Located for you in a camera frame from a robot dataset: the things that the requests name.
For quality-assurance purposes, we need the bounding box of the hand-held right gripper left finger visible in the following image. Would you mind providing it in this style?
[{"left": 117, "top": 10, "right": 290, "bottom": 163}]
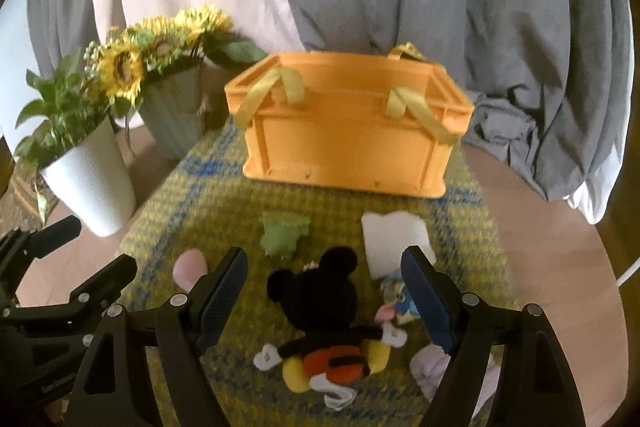
[{"left": 65, "top": 247, "right": 249, "bottom": 427}]

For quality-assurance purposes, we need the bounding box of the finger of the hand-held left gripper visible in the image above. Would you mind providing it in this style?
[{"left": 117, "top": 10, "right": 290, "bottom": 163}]
[
  {"left": 10, "top": 254, "right": 138, "bottom": 333},
  {"left": 0, "top": 215, "right": 82, "bottom": 269}
]

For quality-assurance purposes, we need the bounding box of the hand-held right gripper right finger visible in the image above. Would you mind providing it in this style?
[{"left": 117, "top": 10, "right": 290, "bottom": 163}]
[{"left": 400, "top": 245, "right": 588, "bottom": 427}]

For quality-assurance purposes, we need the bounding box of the small blue duck plush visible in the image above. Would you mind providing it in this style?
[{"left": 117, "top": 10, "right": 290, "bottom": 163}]
[{"left": 375, "top": 269, "right": 426, "bottom": 325}]

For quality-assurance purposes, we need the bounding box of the pink plush toy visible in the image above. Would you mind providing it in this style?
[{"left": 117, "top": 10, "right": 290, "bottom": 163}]
[{"left": 172, "top": 249, "right": 208, "bottom": 293}]

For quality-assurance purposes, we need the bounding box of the lavender knitted sock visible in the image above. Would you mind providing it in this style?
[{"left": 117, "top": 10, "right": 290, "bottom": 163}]
[{"left": 410, "top": 342, "right": 501, "bottom": 418}]

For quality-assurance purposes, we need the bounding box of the white cloth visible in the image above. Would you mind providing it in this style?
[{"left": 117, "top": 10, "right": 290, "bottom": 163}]
[{"left": 361, "top": 210, "right": 435, "bottom": 278}]

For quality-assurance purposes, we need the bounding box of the green plush toy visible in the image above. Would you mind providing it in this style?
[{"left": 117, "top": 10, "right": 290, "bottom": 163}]
[{"left": 260, "top": 211, "right": 311, "bottom": 258}]

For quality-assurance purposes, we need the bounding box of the black mouse plush toy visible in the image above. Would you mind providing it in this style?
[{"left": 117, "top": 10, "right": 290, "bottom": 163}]
[{"left": 252, "top": 247, "right": 408, "bottom": 410}]

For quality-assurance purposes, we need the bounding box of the orange plastic storage box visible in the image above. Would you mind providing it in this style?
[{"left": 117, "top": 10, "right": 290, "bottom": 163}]
[{"left": 224, "top": 42, "right": 476, "bottom": 199}]

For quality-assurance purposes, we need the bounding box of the patterned floor rug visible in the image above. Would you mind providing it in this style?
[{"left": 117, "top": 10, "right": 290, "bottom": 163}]
[{"left": 7, "top": 172, "right": 61, "bottom": 233}]

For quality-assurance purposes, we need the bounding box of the white ribbed plant pot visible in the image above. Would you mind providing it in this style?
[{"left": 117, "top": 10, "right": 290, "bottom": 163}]
[{"left": 40, "top": 114, "right": 138, "bottom": 238}]

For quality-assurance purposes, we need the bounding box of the yellow blue woven mat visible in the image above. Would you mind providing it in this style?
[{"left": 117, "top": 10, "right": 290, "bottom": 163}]
[{"left": 117, "top": 112, "right": 518, "bottom": 427}]

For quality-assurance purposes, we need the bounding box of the green leafy plant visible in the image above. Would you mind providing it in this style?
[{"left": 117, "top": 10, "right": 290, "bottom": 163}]
[{"left": 12, "top": 49, "right": 116, "bottom": 228}]

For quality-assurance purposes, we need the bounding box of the grey-green ribbed vase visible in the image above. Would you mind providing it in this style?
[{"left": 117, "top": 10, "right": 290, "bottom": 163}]
[{"left": 137, "top": 64, "right": 206, "bottom": 160}]

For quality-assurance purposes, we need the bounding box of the artificial sunflower bouquet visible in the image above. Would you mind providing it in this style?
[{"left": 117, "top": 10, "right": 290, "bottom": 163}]
[{"left": 82, "top": 4, "right": 268, "bottom": 108}]

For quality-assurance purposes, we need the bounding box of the white cable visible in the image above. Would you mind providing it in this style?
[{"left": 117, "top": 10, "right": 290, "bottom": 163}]
[{"left": 617, "top": 257, "right": 638, "bottom": 289}]

